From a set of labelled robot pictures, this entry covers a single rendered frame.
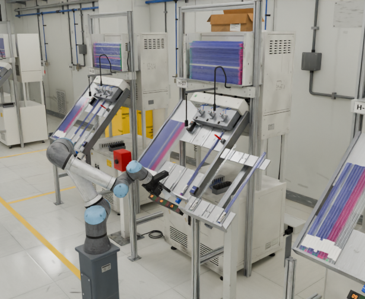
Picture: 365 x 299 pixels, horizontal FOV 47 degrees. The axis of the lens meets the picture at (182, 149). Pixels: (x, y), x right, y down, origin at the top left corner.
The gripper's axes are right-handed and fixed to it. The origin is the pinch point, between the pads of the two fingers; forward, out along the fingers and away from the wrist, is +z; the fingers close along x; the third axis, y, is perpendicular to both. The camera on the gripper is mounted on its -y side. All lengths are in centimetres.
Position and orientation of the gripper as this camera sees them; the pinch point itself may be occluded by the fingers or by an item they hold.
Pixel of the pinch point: (169, 193)
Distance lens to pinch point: 258.3
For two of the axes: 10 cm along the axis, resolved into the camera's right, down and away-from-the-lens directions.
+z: 5.5, 5.6, 6.2
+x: 6.3, 2.0, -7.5
